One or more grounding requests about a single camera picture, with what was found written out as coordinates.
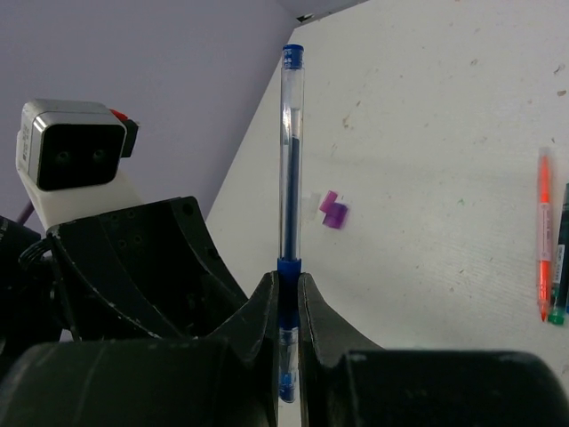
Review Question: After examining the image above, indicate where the blue gel pen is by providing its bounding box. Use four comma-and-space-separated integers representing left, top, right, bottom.
554, 185, 568, 314

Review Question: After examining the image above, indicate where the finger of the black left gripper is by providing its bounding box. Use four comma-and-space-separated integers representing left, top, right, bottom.
46, 197, 248, 341

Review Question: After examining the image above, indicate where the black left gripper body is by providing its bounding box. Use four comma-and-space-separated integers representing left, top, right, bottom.
1, 217, 79, 374

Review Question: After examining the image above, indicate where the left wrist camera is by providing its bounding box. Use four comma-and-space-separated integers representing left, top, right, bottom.
15, 99, 141, 229

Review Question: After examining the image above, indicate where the green gel pen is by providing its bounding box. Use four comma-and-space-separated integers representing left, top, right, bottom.
548, 204, 568, 326

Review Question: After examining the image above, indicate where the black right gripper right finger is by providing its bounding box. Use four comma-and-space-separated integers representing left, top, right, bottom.
298, 273, 568, 426

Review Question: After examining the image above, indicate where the purple marker cap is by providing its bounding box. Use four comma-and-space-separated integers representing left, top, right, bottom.
323, 202, 349, 230

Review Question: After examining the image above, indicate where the blue ballpoint pen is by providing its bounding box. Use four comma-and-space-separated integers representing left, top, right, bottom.
276, 44, 305, 403

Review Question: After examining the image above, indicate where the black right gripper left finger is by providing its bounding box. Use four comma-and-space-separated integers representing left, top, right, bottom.
1, 272, 279, 426

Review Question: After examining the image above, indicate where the orange clear pen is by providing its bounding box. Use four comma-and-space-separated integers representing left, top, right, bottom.
536, 148, 553, 322

